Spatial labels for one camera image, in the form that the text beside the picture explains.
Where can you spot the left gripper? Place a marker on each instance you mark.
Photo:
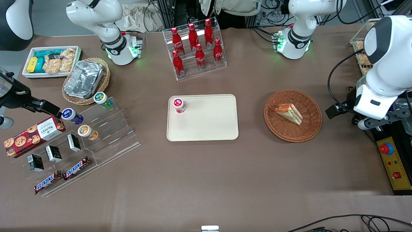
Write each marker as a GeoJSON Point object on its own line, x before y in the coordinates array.
{"type": "Point", "coordinates": [350, 97]}

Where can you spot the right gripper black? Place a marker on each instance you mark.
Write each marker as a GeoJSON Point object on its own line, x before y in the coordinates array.
{"type": "Point", "coordinates": [13, 93]}

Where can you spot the triangular sandwich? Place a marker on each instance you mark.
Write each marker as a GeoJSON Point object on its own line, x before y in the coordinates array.
{"type": "Point", "coordinates": [289, 112]}

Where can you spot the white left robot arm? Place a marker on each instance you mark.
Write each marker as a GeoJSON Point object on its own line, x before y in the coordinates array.
{"type": "Point", "coordinates": [302, 19]}

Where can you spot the white arm base connector box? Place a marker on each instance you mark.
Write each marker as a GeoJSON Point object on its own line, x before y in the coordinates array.
{"type": "Point", "coordinates": [136, 45]}

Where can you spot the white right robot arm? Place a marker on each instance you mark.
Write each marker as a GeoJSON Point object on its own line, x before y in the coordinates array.
{"type": "Point", "coordinates": [109, 29]}

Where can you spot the round brown wicker basket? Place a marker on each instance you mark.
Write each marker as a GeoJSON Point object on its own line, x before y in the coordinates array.
{"type": "Point", "coordinates": [309, 129]}

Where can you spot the oval light wicker basket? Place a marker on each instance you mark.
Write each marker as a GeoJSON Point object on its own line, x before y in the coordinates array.
{"type": "Point", "coordinates": [104, 79]}

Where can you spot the beige plastic tray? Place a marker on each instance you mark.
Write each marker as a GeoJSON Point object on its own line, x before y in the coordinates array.
{"type": "Point", "coordinates": [206, 122]}

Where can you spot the small purple-lid bottle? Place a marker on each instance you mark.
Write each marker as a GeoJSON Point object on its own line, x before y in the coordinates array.
{"type": "Point", "coordinates": [71, 116]}

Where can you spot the red Walkers shortbread box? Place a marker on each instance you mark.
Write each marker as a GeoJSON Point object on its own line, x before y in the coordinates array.
{"type": "Point", "coordinates": [32, 137]}

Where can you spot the white plastic bin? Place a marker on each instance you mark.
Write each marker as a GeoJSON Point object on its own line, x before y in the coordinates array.
{"type": "Point", "coordinates": [27, 74]}

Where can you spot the small black carton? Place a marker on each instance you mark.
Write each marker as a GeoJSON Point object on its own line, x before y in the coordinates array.
{"type": "Point", "coordinates": [35, 162]}
{"type": "Point", "coordinates": [74, 142]}
{"type": "Point", "coordinates": [53, 153]}

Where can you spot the cracker snack packet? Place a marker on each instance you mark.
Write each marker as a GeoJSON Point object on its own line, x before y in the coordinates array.
{"type": "Point", "coordinates": [358, 45]}
{"type": "Point", "coordinates": [52, 66]}
{"type": "Point", "coordinates": [363, 59]}
{"type": "Point", "coordinates": [68, 61]}
{"type": "Point", "coordinates": [366, 70]}

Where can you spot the short teal box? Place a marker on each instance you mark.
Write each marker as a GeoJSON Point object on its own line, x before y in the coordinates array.
{"type": "Point", "coordinates": [40, 66]}

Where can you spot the small orange-lid bottle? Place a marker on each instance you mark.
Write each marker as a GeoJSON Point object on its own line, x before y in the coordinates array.
{"type": "Point", "coordinates": [87, 132]}

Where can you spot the yellow snack packet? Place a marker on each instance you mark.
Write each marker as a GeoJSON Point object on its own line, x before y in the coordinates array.
{"type": "Point", "coordinates": [32, 64]}

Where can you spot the small black packet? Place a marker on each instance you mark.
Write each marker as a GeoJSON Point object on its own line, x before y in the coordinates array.
{"type": "Point", "coordinates": [54, 56]}

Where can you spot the small green-lid bottle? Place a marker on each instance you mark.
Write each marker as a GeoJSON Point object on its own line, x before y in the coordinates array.
{"type": "Point", "coordinates": [102, 99]}

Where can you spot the long teal box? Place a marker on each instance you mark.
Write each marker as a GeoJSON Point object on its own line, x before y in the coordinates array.
{"type": "Point", "coordinates": [43, 53]}

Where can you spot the Snickers bar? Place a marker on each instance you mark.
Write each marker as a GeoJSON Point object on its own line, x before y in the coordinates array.
{"type": "Point", "coordinates": [47, 182]}
{"type": "Point", "coordinates": [77, 167]}

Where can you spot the clear acrylic step shelf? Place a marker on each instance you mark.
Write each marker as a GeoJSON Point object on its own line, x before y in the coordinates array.
{"type": "Point", "coordinates": [112, 135]}

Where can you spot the yellow emergency stop control box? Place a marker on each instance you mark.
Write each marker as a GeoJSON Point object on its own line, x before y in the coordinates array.
{"type": "Point", "coordinates": [394, 164]}

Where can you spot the clear acrylic snack rack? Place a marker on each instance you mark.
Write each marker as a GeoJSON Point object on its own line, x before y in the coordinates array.
{"type": "Point", "coordinates": [354, 35]}

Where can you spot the crumpled beige cloth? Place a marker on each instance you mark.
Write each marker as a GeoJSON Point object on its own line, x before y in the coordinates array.
{"type": "Point", "coordinates": [138, 17]}

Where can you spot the small red-lid bottle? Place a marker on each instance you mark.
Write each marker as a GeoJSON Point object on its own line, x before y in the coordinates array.
{"type": "Point", "coordinates": [178, 104]}

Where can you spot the red cola bottle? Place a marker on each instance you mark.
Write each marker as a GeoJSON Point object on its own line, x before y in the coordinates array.
{"type": "Point", "coordinates": [209, 32]}
{"type": "Point", "coordinates": [176, 40]}
{"type": "Point", "coordinates": [218, 52]}
{"type": "Point", "coordinates": [200, 57]}
{"type": "Point", "coordinates": [193, 37]}
{"type": "Point", "coordinates": [178, 63]}

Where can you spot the clear acrylic bottle rack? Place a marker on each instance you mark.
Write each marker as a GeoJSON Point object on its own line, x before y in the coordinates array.
{"type": "Point", "coordinates": [190, 73]}

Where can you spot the brown tablecloth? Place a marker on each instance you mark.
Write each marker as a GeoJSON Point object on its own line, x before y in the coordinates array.
{"type": "Point", "coordinates": [206, 180]}

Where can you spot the beige jacket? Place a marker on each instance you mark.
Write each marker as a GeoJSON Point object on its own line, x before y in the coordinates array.
{"type": "Point", "coordinates": [225, 6]}

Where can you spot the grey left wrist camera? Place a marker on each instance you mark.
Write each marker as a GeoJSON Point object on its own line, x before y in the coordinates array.
{"type": "Point", "coordinates": [367, 124]}

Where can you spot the dark metal camera mount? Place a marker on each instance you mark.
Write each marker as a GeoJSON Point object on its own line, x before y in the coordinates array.
{"type": "Point", "coordinates": [394, 116]}

